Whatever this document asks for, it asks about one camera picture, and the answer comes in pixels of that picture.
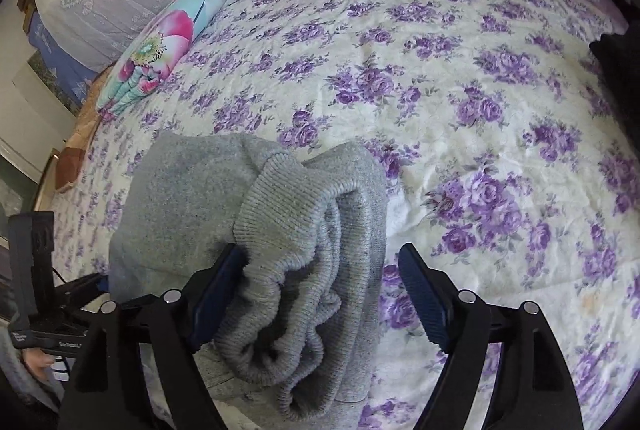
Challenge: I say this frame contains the grey sweatpants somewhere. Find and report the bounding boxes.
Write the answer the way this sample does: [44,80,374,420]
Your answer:
[108,132,387,429]

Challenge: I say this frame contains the person's hand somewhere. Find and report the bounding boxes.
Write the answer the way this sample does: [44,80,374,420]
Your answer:
[22,349,55,381]

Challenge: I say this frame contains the brown orange pillow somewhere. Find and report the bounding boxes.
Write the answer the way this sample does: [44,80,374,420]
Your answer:
[55,66,113,194]

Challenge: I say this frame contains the blue patterned fabric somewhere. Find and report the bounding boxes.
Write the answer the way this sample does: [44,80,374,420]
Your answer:
[27,12,98,116]

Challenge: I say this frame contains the folded teal floral quilt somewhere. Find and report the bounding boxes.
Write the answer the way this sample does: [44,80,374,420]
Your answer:
[96,0,227,118]

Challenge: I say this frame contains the black garment at bedside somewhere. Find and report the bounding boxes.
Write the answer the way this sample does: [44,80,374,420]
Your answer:
[589,0,639,127]

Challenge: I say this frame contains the purple floral bedspread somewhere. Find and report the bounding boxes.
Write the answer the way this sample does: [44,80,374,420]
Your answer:
[53,0,639,429]

